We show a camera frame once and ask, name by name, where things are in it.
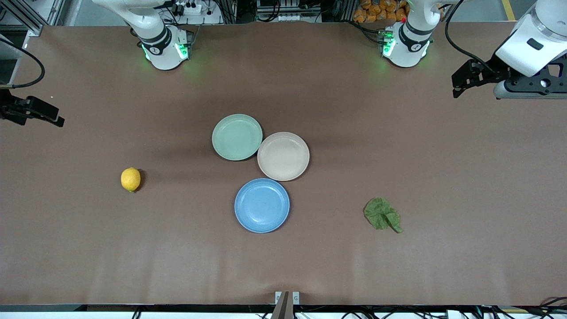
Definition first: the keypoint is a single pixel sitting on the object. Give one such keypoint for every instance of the orange snack bags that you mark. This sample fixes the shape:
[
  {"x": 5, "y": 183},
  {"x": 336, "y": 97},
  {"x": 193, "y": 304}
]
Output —
[{"x": 376, "y": 11}]

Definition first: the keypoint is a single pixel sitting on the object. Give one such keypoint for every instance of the green plate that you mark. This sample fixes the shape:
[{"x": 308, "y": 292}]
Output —
[{"x": 237, "y": 137}]

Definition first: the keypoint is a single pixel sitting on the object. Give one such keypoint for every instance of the grey metal stand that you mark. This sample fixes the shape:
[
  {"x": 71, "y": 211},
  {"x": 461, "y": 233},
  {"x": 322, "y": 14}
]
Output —
[{"x": 11, "y": 53}]

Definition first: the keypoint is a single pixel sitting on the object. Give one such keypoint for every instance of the beige plate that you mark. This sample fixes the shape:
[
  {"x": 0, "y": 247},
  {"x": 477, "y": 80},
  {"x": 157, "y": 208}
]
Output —
[{"x": 283, "y": 156}]

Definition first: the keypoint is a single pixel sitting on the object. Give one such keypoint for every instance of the white equipment rack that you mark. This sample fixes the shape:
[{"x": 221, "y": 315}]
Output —
[{"x": 283, "y": 17}]

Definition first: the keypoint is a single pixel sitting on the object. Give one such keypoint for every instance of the aluminium frame profile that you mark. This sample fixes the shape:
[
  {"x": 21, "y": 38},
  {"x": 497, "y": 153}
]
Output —
[{"x": 26, "y": 13}]

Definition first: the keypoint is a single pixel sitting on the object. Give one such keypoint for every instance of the white power strip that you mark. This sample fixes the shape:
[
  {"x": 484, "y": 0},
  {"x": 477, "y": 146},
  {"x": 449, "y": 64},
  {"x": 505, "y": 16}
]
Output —
[{"x": 190, "y": 9}]

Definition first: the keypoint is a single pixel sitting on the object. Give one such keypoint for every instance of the green lettuce leaf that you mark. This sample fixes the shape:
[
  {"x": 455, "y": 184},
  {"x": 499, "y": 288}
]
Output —
[{"x": 380, "y": 215}]

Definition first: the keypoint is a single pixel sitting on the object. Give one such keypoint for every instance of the metal bracket with post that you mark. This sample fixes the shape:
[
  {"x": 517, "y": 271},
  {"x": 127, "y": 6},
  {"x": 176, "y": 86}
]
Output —
[{"x": 283, "y": 305}]

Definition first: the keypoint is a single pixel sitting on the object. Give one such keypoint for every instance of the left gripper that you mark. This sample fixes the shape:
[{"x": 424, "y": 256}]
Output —
[{"x": 497, "y": 70}]

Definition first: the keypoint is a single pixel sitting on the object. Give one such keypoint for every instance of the blue plate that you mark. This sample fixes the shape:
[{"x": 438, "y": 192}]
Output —
[{"x": 262, "y": 206}]

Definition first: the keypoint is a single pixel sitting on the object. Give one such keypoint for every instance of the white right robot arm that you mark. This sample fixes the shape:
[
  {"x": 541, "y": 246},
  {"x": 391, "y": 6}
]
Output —
[{"x": 164, "y": 53}]

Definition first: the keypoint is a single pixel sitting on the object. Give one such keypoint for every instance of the yellow lemon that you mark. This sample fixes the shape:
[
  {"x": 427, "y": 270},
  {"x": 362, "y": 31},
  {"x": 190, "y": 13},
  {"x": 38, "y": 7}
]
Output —
[{"x": 130, "y": 179}]

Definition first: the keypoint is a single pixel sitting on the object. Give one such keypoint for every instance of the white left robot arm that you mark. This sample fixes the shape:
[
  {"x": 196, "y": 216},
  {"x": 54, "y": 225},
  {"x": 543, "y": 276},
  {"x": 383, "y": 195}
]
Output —
[{"x": 405, "y": 48}]

